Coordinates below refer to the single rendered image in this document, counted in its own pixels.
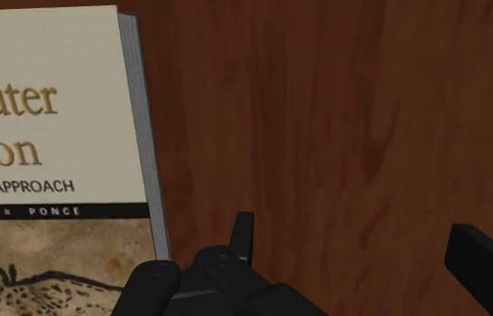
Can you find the cream hardcover book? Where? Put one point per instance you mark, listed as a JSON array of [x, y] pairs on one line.
[[53, 131]]

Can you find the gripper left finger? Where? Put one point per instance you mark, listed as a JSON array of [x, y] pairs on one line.
[[220, 271]]

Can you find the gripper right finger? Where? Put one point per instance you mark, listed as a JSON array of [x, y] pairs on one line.
[[487, 267]]

